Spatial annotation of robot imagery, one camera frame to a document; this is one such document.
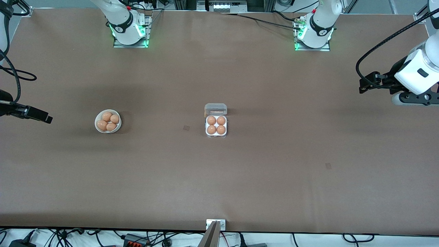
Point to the aluminium frame post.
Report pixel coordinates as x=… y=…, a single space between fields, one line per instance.
x=185 y=4

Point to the metal table corner bracket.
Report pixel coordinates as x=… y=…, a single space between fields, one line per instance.
x=27 y=13
x=419 y=17

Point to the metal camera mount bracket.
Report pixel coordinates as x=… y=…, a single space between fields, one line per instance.
x=223 y=224

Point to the clear plastic egg carton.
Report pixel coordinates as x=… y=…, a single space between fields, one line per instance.
x=216 y=109

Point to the white power strip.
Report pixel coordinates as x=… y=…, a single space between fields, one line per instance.
x=223 y=6

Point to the flat black box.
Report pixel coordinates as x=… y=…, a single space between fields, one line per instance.
x=257 y=245

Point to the brown egg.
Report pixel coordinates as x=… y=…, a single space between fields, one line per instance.
x=107 y=116
x=211 y=120
x=221 y=120
x=221 y=129
x=111 y=127
x=115 y=119
x=211 y=129
x=102 y=125

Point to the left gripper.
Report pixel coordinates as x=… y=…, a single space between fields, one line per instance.
x=398 y=69

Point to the grey camera pole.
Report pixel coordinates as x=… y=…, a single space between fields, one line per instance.
x=211 y=238

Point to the red black connector block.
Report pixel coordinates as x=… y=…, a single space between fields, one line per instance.
x=135 y=241

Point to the white round bowl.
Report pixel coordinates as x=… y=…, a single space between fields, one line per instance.
x=118 y=127

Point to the black power adapter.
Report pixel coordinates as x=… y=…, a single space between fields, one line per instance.
x=20 y=244

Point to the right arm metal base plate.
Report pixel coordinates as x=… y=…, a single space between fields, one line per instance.
x=118 y=45

